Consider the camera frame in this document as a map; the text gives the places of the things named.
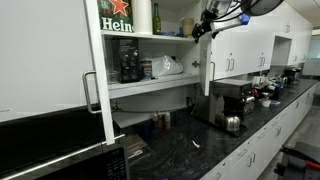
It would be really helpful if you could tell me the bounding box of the Robotiq gripper body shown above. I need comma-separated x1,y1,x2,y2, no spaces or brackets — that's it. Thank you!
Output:
209,15,244,34

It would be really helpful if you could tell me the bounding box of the white base cabinet row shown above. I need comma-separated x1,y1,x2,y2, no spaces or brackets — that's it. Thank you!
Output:
199,83,318,180

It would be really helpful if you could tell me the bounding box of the wide white cabinet door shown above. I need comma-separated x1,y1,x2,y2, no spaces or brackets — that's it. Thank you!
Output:
0,0,96,123

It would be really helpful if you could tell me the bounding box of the beige paper cup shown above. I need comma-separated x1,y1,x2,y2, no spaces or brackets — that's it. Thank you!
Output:
181,17,196,38

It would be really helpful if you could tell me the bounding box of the blue wrist fitting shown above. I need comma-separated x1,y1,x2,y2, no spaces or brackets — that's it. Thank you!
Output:
239,13,251,27

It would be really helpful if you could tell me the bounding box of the green glass bottle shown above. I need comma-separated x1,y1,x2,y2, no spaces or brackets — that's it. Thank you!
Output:
152,2,163,36

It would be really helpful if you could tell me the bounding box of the white plastic bag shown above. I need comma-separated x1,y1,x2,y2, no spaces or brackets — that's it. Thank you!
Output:
145,54,185,78

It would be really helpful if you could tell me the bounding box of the white paper towel roll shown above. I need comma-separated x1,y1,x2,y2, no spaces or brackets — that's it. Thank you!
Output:
131,0,154,35

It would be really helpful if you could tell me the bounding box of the peanut butter jar blue label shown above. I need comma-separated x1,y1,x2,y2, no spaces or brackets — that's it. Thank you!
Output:
139,59,154,81

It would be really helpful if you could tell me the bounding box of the steel coffee maker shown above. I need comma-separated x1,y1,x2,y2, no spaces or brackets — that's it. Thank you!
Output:
194,78,255,129

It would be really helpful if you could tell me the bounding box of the white pitcher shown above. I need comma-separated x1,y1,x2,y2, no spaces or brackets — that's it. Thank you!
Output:
251,75,270,89

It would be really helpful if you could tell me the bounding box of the black coffee machine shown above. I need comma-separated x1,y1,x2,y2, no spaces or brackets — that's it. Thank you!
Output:
284,67,303,85

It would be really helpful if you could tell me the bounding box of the green Heineken box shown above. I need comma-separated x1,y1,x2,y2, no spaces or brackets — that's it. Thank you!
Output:
97,0,135,34

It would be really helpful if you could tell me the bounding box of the small white cup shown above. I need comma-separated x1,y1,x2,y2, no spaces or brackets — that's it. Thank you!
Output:
260,98,272,109

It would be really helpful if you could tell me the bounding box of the red squeeze bottle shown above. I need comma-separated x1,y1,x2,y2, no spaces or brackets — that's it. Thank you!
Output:
156,113,165,130

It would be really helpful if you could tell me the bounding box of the black coffee maker tray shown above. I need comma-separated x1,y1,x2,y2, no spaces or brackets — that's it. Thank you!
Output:
199,114,250,139

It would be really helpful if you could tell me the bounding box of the round steel coffee carafe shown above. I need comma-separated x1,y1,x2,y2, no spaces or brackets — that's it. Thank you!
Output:
224,114,242,133

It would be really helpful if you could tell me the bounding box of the dark blue cup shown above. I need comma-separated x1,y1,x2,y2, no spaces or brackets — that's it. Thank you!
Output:
141,121,155,140

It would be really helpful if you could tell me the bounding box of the brown cardboard box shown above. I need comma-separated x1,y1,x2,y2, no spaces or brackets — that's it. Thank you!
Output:
124,133,150,160

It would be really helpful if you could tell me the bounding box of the black orange bar clamp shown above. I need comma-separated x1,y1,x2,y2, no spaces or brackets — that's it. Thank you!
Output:
273,143,320,178

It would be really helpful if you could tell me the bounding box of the black steel microwave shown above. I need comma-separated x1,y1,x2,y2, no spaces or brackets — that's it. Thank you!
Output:
0,105,132,180

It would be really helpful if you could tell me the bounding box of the steel door handle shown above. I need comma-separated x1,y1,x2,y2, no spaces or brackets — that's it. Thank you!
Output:
209,61,217,81
82,70,103,115

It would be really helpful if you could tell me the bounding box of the white wall cabinet row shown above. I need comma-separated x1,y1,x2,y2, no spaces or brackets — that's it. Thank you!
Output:
231,0,315,77

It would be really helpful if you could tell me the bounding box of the white wall cabinet with shelves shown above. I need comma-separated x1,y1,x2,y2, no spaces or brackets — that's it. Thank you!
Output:
96,0,202,100

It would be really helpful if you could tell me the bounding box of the black power cord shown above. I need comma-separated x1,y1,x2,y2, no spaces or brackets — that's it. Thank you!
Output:
185,96,196,117

